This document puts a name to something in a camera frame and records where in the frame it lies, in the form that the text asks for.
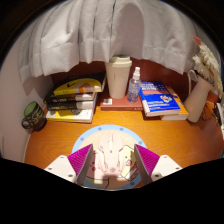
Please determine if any clear spray bottle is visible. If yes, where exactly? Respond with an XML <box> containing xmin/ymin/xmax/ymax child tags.
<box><xmin>126</xmin><ymin>66</ymin><xmax>142</xmax><ymax>104</ymax></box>

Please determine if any round printed mouse pad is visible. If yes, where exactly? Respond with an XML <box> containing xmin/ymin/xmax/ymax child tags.
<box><xmin>71</xmin><ymin>124</ymin><xmax>148</xmax><ymax>191</ymax></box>

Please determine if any pink computer mouse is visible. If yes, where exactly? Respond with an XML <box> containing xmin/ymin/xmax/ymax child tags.
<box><xmin>94</xmin><ymin>133</ymin><xmax>129</xmax><ymax>178</ymax></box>

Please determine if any white curtain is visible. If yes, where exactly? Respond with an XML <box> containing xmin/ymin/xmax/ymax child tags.
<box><xmin>18</xmin><ymin>0</ymin><xmax>205</xmax><ymax>83</ymax></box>

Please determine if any white ceramic jug vase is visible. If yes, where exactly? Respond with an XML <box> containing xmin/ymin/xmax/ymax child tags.
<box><xmin>183</xmin><ymin>69</ymin><xmax>214</xmax><ymax>114</ymax></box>

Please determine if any dark mug with green inside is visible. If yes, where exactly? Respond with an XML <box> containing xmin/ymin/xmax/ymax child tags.
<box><xmin>21</xmin><ymin>100</ymin><xmax>48</xmax><ymax>132</ymax></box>

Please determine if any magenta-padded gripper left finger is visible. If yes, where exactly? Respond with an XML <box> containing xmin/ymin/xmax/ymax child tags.
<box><xmin>44</xmin><ymin>143</ymin><xmax>95</xmax><ymax>186</ymax></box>

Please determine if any cream lidded tumbler cup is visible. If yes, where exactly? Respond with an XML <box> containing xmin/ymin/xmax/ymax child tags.
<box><xmin>104</xmin><ymin>55</ymin><xmax>133</xmax><ymax>100</ymax></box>

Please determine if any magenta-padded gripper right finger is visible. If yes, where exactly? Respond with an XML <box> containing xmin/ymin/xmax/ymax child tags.
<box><xmin>134</xmin><ymin>143</ymin><xmax>184</xmax><ymax>186</ymax></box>

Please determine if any reddish brown book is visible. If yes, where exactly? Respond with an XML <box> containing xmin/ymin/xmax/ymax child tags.
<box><xmin>99</xmin><ymin>89</ymin><xmax>145</xmax><ymax>112</ymax></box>

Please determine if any white flower bouquet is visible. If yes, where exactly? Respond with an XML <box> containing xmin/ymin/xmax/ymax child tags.
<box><xmin>192</xmin><ymin>35</ymin><xmax>224</xmax><ymax>99</ymax></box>

